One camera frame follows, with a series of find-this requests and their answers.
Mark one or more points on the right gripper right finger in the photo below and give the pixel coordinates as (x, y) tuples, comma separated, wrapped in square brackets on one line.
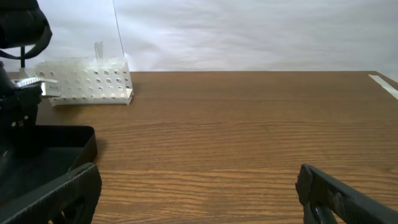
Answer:
[(335, 199)]

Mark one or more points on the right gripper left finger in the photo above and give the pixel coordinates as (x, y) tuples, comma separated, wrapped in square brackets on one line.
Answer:
[(59, 196)]

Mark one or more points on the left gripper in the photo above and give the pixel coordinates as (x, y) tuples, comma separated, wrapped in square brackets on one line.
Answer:
[(15, 118)]

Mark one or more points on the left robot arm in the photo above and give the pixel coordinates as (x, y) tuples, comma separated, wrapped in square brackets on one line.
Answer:
[(18, 25)]

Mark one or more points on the black tray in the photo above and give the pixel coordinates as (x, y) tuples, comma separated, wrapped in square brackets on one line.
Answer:
[(62, 152)]

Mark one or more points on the white test tube rack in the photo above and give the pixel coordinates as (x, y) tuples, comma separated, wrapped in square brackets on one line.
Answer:
[(93, 84)]

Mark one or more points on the clear test tube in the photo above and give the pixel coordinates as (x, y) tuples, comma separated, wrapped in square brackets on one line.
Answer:
[(99, 51)]

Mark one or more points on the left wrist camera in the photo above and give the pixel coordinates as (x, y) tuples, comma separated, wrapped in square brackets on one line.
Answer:
[(34, 84)]

